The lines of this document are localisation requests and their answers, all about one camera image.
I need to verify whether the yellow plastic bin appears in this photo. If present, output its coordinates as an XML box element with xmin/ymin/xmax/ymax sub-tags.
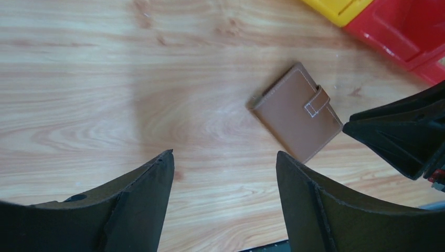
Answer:
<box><xmin>302</xmin><ymin>0</ymin><xmax>373</xmax><ymax>27</ymax></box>

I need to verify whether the red plastic bin near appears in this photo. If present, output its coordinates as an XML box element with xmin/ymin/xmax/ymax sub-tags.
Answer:
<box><xmin>344</xmin><ymin>0</ymin><xmax>444</xmax><ymax>85</ymax></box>

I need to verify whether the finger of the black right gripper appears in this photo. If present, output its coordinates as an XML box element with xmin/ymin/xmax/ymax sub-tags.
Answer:
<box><xmin>343</xmin><ymin>100</ymin><xmax>444</xmax><ymax>180</ymax></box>
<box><xmin>349</xmin><ymin>80</ymin><xmax>444</xmax><ymax>121</ymax></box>

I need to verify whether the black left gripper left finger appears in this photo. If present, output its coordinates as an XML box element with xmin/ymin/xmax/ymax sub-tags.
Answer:
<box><xmin>1</xmin><ymin>150</ymin><xmax>175</xmax><ymax>251</ymax></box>

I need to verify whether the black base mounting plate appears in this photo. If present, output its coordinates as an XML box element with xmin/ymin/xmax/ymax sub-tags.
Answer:
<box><xmin>240</xmin><ymin>240</ymin><xmax>291</xmax><ymax>252</ymax></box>

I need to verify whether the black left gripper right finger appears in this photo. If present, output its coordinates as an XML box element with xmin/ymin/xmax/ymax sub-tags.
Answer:
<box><xmin>276</xmin><ymin>151</ymin><xmax>444</xmax><ymax>251</ymax></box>

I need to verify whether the brown leather card holder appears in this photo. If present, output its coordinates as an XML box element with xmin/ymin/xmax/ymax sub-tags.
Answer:
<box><xmin>247</xmin><ymin>62</ymin><xmax>343</xmax><ymax>163</ymax></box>

